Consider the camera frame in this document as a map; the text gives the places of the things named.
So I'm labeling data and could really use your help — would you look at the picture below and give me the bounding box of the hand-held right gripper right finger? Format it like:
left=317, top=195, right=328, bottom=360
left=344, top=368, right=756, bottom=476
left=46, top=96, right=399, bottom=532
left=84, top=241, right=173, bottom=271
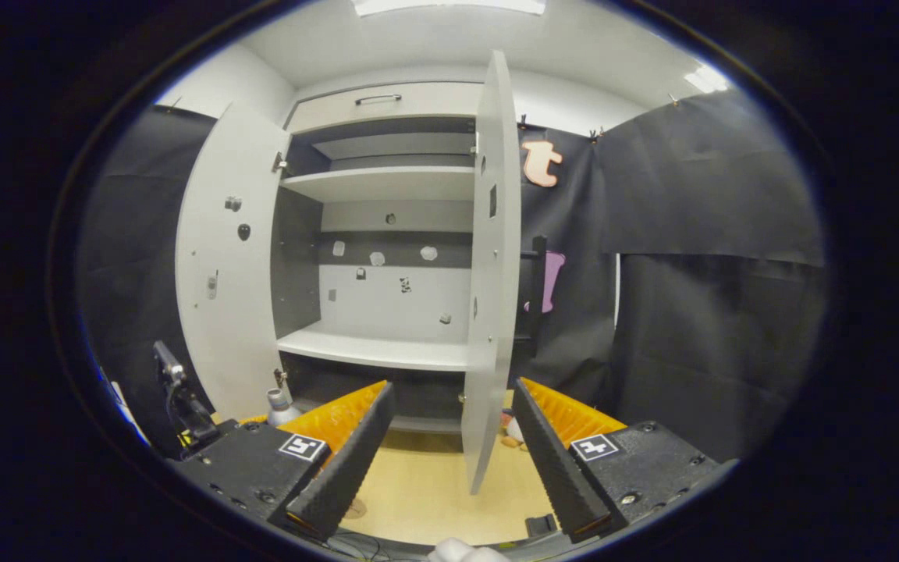
left=510, top=378, right=720, bottom=545

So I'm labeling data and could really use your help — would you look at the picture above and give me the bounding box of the white and grey cabinet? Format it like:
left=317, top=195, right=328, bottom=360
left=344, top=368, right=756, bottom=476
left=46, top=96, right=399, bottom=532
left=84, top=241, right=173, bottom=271
left=272, top=80, right=485, bottom=436

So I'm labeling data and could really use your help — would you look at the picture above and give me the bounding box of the large rectangular ceiling light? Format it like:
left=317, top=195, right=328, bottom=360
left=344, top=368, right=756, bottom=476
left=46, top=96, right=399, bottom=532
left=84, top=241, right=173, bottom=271
left=352, top=0, right=548, bottom=16

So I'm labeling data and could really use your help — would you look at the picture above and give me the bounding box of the white flat object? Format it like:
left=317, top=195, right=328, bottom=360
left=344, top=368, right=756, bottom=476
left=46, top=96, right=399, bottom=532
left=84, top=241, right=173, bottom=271
left=98, top=367, right=152, bottom=447

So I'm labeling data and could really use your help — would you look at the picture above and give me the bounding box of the thin black cable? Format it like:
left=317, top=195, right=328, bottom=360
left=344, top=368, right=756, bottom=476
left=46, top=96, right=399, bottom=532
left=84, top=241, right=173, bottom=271
left=332, top=531, right=388, bottom=561

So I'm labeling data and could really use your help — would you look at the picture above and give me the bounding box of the silver bottle with purple label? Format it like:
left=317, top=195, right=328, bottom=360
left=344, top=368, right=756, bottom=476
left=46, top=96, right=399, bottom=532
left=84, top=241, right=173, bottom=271
left=265, top=388, right=304, bottom=428

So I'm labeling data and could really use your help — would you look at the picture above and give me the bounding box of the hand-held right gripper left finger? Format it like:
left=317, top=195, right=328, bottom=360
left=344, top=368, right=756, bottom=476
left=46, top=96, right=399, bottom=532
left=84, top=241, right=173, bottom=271
left=172, top=380, right=397, bottom=541

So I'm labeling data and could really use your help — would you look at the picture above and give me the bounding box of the white cabinet drawer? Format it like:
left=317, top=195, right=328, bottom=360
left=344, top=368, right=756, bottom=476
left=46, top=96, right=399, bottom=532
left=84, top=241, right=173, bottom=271
left=286, top=81, right=485, bottom=133

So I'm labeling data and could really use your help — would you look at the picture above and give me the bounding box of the white lumpy object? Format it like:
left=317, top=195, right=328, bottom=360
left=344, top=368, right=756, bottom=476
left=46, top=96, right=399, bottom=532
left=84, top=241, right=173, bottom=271
left=428, top=538, right=511, bottom=562

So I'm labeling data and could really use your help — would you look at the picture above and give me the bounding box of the black backdrop cloth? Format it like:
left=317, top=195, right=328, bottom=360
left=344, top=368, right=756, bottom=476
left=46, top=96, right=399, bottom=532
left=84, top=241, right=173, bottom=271
left=75, top=87, right=829, bottom=463

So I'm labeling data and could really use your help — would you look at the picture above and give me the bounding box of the white cabinet door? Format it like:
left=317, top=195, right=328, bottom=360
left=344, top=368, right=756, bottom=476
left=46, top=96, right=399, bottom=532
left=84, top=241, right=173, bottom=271
left=175, top=101, right=294, bottom=422
left=461, top=49, right=522, bottom=496

